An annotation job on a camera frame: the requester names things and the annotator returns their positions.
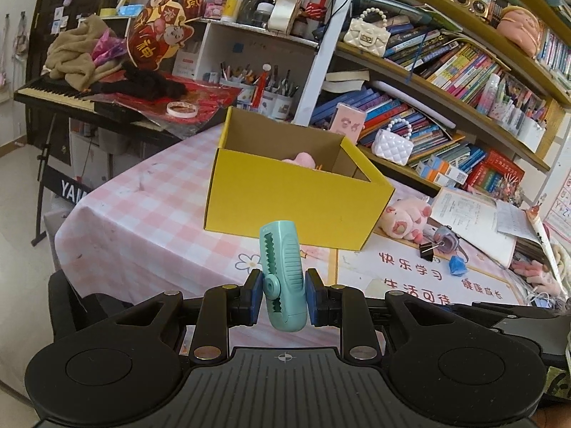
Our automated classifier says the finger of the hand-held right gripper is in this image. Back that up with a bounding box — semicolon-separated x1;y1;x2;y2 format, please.
473;302;569;322

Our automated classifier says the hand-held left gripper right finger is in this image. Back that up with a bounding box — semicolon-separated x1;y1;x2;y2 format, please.
304;269;451;362

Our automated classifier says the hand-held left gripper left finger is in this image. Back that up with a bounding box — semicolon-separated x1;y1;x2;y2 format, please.
105;269;265;364

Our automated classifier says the yellow cardboard box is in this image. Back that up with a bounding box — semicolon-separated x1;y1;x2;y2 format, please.
204;106;395;250

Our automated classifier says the pink soft toy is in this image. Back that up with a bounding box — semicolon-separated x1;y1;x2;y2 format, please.
281;152;315;169

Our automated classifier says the small printed paper sheet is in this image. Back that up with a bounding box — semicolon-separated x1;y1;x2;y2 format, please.
496;200;542;244

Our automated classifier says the black binder clip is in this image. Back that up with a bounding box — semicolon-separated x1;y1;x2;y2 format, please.
418;241;442;263

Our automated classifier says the large printed worksheet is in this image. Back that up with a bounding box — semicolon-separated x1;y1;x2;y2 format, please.
430;186;520;268

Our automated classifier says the small flower ornament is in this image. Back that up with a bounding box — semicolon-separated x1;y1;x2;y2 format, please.
495;172;527;208

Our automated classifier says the pink plush pig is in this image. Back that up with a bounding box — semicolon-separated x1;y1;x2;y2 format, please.
380;197;433;244

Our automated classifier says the stack of red books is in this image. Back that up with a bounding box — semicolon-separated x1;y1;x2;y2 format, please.
466;149;525;194

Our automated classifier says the orange blue small box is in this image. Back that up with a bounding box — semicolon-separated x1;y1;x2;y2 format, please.
416;163;451;187
428;157;469;184

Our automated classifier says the white quilted handbag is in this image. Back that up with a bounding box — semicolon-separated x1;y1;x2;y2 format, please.
372;118;413;165

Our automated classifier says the white pen holder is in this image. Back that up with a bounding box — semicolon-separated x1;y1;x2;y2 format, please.
517;116;547;152

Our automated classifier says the pink tin box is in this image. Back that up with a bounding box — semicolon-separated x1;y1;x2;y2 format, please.
330;102;367;141

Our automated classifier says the row of pen cups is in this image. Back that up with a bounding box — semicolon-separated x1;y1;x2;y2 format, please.
218;60;299;119

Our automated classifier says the white red tape roll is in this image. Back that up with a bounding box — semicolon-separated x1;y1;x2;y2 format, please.
166;101;198;117

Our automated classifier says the red figurine pen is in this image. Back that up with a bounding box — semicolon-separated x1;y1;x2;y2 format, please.
250;63;273;114

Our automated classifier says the row of blue books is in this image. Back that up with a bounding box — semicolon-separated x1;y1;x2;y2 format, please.
310;87;487;174

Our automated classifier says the red paper sheet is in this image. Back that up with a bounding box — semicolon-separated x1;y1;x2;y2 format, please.
80;69;244;141

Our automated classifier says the pastel rainbow bottle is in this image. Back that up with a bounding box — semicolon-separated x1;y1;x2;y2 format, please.
477;73;500;114

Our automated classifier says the black cloth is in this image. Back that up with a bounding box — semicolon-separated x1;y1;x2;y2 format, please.
85;60;190;103

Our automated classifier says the black piano stand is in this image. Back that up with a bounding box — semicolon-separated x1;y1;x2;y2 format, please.
31;111;59;246

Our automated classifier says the wooden bookshelf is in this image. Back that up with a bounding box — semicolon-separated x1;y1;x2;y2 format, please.
290;0;571;215

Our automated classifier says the row of colourful slim books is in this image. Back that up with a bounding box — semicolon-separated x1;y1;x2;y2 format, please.
384;22;505;103

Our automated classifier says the white cubby shelf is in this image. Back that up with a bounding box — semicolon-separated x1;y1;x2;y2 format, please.
172;18;319;121

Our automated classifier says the cream quilted handbag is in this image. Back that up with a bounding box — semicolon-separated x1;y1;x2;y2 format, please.
347;6;391;56

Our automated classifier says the black electric piano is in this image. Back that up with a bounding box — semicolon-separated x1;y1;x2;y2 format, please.
13;75;179;206

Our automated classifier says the white wooden holder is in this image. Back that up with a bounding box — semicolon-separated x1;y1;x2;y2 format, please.
270;0;306;36

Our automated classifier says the red gold paper decoration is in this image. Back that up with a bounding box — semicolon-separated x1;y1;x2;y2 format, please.
126;0;210;72

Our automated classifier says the white bottle yellow label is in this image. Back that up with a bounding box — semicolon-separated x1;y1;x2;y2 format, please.
222;0;247;23

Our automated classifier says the pink plastic bag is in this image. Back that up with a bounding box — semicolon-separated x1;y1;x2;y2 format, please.
91;27;128;65

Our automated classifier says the beige cloth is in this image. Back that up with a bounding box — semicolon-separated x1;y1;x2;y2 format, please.
46;14;130;92

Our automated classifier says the gold speaker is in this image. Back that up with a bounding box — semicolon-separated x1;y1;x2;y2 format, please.
448;0;487;16

